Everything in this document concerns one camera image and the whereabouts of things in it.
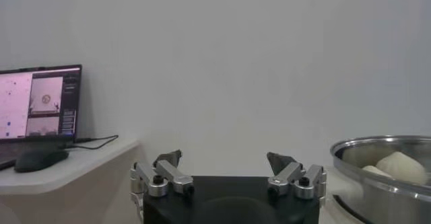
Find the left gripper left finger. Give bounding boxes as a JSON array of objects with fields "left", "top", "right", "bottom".
[{"left": 130, "top": 149, "right": 195, "bottom": 198}]

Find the perforated steel steamer basket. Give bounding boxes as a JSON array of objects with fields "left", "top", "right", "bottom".
[{"left": 329, "top": 135, "right": 431, "bottom": 224}]

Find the cream electric cooker pot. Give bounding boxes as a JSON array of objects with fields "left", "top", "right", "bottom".
[{"left": 318, "top": 166, "right": 374, "bottom": 224}]

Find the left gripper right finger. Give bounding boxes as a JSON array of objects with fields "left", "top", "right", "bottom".
[{"left": 266, "top": 151, "right": 327, "bottom": 201}]

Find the black computer mouse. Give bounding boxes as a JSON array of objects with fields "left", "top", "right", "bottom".
[{"left": 13, "top": 147, "right": 70, "bottom": 174}]

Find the white rounded side table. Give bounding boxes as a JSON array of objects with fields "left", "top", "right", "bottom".
[{"left": 0, "top": 137, "right": 141, "bottom": 224}]

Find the white steamed baozi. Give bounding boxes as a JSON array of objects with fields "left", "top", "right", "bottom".
[
  {"left": 375, "top": 151, "right": 429, "bottom": 186},
  {"left": 362, "top": 165, "right": 393, "bottom": 179}
]

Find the black laptop with charger cable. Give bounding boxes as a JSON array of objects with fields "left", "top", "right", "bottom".
[{"left": 0, "top": 64, "right": 83, "bottom": 172}]

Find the black laptop charger cable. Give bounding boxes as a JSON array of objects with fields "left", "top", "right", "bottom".
[{"left": 63, "top": 134, "right": 119, "bottom": 151}]

